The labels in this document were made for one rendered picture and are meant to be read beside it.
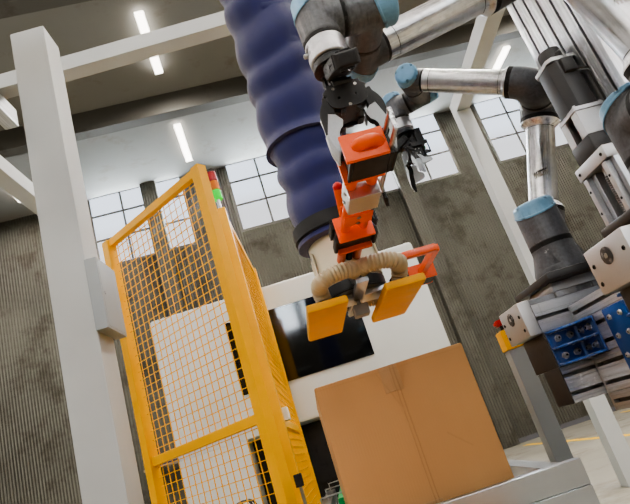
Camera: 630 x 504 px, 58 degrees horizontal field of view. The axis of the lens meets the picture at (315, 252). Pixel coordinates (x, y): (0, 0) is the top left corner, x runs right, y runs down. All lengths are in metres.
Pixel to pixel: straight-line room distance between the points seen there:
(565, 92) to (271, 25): 0.82
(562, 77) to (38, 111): 2.15
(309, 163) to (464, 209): 10.58
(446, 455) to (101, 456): 1.28
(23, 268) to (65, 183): 9.58
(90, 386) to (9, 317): 9.69
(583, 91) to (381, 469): 1.06
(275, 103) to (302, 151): 0.16
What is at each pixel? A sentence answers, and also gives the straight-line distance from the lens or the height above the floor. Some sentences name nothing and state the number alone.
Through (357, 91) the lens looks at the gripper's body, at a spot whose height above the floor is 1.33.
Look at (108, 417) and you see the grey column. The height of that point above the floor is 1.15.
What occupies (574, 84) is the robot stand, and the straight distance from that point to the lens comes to 1.63.
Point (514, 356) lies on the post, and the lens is 2.11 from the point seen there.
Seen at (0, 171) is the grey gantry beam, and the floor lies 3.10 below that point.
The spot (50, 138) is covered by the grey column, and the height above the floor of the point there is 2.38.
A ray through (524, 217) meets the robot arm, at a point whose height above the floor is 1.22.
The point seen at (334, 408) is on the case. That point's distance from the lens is 1.49.
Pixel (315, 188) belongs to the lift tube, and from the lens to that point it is 1.50.
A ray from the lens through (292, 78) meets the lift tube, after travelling 1.67.
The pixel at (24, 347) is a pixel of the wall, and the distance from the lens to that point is 11.72.
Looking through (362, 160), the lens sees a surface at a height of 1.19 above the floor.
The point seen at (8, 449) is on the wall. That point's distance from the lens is 11.53.
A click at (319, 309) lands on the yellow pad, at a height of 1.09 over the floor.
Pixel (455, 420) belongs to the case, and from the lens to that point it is 1.52.
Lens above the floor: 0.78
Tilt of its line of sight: 19 degrees up
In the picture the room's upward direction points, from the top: 18 degrees counter-clockwise
